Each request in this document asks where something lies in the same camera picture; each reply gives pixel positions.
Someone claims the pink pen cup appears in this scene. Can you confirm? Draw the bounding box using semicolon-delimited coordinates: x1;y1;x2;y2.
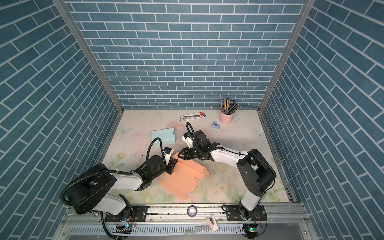
220;113;233;126

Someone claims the left black corrugated cable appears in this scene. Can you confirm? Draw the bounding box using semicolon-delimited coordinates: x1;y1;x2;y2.
59;137;164;206

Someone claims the right black cable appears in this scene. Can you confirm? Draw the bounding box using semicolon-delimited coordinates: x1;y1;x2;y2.
185;121;277;193

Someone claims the light blue paper box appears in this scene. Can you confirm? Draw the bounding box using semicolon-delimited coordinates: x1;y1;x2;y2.
152;128;176;145

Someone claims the blue small stapler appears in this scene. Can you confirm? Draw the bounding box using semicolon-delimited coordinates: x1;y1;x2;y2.
211;122;221;129

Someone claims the colored pencils bundle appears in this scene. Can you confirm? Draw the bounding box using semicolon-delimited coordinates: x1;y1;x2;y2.
220;99;239;115

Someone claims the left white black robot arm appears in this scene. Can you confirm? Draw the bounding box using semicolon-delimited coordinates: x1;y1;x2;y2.
60;155;178;222

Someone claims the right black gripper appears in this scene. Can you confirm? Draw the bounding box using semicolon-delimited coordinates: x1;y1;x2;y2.
176;146;204;160

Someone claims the pink paper box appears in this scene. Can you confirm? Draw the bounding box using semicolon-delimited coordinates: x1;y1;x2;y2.
158;152;210;203

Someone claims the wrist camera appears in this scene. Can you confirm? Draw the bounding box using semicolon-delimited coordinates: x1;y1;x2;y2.
182;133;194;149
163;147;174;165

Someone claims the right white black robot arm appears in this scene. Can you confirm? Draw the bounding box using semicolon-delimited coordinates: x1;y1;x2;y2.
178;131;277;220

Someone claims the white pencil box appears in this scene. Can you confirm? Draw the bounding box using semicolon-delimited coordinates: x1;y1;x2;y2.
180;112;206;122

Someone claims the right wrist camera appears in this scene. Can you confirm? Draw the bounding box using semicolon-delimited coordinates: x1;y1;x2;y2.
182;133;194;149

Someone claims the purple tape roll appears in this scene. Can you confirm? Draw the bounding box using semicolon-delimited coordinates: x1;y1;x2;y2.
187;205;198;218

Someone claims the white pink small tool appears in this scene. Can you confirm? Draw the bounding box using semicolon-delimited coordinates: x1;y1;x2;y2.
206;215;219;232

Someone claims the metal base rail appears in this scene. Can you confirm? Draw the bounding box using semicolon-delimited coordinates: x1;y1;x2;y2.
53;202;317;240

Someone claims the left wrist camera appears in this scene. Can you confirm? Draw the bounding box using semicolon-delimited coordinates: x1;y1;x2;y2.
163;147;174;165

